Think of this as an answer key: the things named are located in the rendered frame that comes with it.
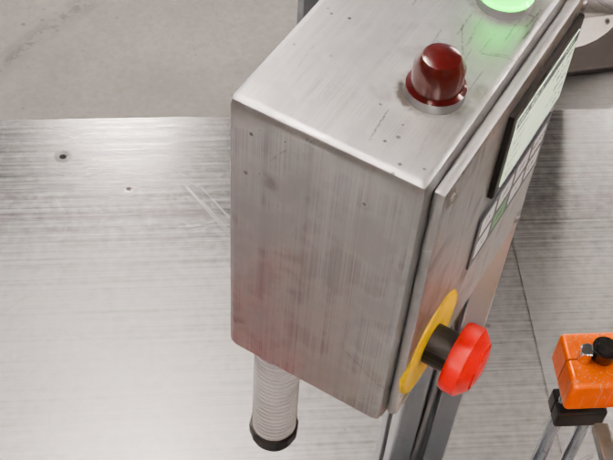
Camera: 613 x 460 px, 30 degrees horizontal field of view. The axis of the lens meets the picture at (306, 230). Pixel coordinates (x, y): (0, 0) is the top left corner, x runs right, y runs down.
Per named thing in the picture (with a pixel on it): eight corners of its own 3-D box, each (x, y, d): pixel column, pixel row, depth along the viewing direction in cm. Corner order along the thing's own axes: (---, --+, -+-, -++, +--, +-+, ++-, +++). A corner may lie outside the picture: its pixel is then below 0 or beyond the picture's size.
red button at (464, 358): (417, 348, 56) (472, 377, 55) (451, 294, 58) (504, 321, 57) (407, 388, 59) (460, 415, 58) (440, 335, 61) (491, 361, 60)
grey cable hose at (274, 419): (250, 455, 81) (254, 284, 65) (247, 412, 83) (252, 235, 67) (299, 454, 82) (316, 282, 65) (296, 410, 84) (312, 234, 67)
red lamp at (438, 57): (392, 99, 48) (399, 58, 46) (420, 62, 49) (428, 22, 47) (448, 124, 47) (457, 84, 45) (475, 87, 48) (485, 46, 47)
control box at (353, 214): (226, 343, 62) (225, 96, 47) (375, 149, 72) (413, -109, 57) (390, 433, 59) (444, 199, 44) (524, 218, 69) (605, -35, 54)
